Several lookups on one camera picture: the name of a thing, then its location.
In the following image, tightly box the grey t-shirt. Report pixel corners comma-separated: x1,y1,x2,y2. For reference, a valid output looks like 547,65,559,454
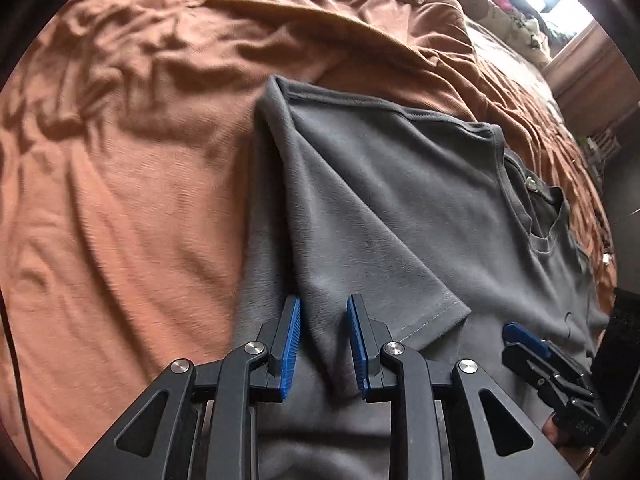
232,75,613,480

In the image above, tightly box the orange-brown blanket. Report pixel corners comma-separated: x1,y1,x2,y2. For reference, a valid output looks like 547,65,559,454
0,0,616,480

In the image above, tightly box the person's right hand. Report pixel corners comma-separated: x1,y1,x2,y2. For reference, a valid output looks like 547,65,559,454
542,416,566,447

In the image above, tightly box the bear print pillow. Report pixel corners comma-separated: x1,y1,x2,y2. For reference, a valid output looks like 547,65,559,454
460,0,556,66

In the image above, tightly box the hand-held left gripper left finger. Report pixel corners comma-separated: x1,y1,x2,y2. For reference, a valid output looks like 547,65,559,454
67,295,303,480

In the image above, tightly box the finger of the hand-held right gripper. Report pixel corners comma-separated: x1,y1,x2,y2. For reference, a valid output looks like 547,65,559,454
501,322,596,411

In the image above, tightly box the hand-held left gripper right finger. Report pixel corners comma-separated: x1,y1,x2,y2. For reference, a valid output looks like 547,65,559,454
346,293,576,480

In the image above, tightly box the pink-brown curtain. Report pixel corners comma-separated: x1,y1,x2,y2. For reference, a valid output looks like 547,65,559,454
542,20,631,126

